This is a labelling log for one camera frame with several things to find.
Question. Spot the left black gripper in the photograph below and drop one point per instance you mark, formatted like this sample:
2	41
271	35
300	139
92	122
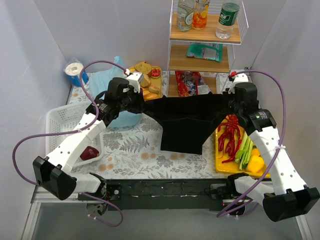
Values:
137	103

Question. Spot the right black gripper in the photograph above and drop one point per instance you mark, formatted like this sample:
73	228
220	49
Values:
233	104

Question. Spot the red snack bag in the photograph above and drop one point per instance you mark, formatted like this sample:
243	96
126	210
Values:
191	83

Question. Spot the black fabric grocery bag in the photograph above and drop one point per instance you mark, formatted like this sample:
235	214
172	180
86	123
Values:
187	122

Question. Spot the green label water bottle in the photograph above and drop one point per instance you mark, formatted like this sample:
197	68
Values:
227	18

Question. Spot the orange juice bottle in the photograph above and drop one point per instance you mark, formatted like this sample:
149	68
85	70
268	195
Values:
200	14

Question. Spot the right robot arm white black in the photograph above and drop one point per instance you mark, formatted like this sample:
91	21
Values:
289	196

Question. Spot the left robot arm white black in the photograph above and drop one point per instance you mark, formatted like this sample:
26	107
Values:
53	172

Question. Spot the baguette bread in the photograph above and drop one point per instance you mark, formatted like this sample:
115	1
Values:
147	95

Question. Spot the oval bread loaf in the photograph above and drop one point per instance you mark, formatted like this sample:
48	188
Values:
145	82

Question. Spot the red toy lobster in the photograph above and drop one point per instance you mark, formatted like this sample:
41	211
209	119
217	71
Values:
230	140

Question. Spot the orange bread tray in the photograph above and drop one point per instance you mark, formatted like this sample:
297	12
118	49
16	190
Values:
154	81

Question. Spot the small bread bun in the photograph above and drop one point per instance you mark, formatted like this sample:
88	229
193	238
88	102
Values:
154	89

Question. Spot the round brown bread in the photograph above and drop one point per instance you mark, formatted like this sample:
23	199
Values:
143	67

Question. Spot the yellow tray with vegetables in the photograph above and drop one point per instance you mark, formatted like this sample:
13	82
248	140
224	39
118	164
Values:
231	167

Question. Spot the green celery sticks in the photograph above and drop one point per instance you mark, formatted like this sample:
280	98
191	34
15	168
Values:
244	152

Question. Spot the green snack packet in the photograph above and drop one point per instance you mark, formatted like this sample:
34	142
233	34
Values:
211	52

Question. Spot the floral table mat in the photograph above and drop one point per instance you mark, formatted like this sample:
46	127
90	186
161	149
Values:
134	153

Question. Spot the toilet paper roll blue pack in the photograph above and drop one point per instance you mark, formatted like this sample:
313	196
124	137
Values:
73	69

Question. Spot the white plastic basket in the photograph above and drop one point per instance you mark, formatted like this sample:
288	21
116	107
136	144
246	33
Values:
67	118

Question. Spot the red meat toy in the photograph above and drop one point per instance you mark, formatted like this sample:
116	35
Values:
89	153

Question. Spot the yellow bell pepper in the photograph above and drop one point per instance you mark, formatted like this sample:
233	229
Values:
256	162

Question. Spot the clear glass bottle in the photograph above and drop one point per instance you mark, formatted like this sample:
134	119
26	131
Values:
185	13

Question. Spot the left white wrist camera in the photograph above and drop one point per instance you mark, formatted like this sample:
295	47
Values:
134	80

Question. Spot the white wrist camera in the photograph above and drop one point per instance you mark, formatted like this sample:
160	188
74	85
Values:
236	78
134	80

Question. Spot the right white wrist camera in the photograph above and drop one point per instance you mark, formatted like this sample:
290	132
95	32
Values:
236	78

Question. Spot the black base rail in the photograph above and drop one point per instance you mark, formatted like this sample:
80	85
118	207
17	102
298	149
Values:
160	194

